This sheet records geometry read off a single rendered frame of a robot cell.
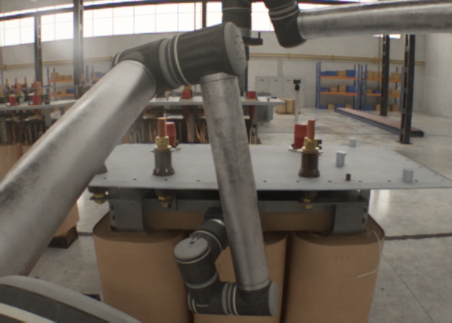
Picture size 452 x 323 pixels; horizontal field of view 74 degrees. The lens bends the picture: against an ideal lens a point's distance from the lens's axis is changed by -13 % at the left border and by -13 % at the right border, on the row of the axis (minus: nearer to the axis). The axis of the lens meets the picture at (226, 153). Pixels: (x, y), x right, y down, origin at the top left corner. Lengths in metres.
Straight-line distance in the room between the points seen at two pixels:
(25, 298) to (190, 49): 0.73
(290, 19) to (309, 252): 0.89
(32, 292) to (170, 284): 1.27
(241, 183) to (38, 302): 0.70
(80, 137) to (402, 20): 0.85
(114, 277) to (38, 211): 1.00
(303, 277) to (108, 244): 0.83
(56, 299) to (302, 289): 1.34
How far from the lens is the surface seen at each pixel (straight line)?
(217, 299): 1.07
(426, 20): 1.00
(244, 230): 0.93
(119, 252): 1.46
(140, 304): 1.58
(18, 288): 0.29
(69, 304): 0.28
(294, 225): 1.48
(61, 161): 0.63
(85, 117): 0.71
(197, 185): 1.15
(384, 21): 1.03
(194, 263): 0.99
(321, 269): 1.45
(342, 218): 1.41
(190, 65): 0.88
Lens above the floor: 1.70
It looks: 12 degrees down
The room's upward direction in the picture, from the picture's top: straight up
